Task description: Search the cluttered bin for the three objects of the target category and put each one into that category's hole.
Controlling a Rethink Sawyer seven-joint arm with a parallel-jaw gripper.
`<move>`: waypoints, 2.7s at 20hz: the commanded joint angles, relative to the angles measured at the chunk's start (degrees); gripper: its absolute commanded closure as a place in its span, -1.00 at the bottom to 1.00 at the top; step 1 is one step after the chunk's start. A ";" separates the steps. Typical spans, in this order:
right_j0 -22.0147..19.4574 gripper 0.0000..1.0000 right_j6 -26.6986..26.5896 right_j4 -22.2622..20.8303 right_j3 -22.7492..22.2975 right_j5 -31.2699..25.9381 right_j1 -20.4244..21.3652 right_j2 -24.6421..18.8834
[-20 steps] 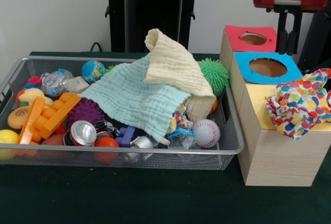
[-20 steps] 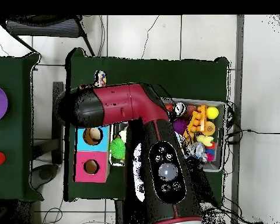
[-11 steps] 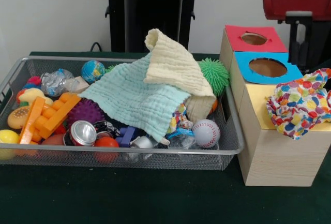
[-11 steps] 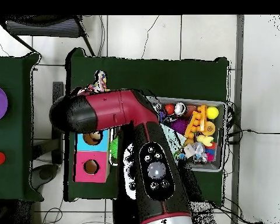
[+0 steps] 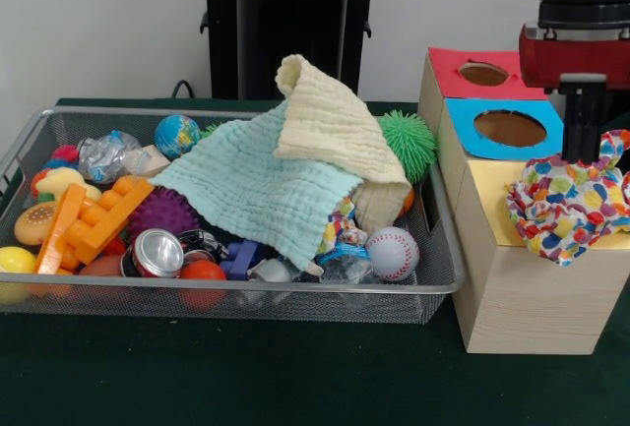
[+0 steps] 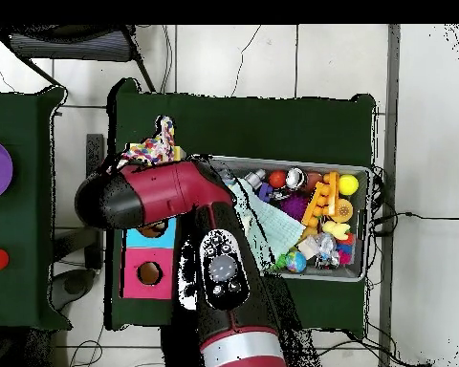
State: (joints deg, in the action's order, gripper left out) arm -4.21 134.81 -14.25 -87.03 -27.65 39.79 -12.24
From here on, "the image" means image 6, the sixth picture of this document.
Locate toy burger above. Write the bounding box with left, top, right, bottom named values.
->
left=330, top=197, right=354, bottom=224

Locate red ball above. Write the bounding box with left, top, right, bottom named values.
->
left=268, top=169, right=288, bottom=189

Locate black chair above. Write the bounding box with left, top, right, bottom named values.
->
left=0, top=24, right=156, bottom=93

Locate dark green table cloth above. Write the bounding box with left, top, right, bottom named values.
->
left=105, top=76, right=378, bottom=340
left=0, top=85, right=72, bottom=332

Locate purple spiky ball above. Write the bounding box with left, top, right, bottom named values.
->
left=279, top=192, right=309, bottom=222

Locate black post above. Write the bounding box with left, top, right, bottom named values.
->
left=84, top=133, right=105, bottom=270

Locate shallow mesh bin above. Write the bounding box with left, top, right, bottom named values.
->
left=186, top=153, right=372, bottom=283

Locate mint green waffle cloth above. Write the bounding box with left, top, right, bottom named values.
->
left=229, top=177, right=307, bottom=269

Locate globe print ball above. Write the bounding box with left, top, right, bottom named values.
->
left=284, top=249, right=308, bottom=273

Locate grey rounded base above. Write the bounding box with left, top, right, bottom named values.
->
left=50, top=268, right=98, bottom=312

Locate black cable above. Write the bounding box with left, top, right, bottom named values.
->
left=368, top=209, right=459, bottom=238

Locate colourful polka dot cloth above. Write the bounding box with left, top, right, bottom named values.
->
left=116, top=115, right=177, bottom=166

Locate wooden box with three holes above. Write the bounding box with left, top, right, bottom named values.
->
left=120, top=142, right=187, bottom=300

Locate yellow duck toy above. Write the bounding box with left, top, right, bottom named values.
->
left=321, top=220, right=352, bottom=241

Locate yellow ball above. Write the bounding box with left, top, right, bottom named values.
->
left=337, top=174, right=360, bottom=196

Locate orange plastic block toy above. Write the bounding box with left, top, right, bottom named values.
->
left=300, top=171, right=341, bottom=227

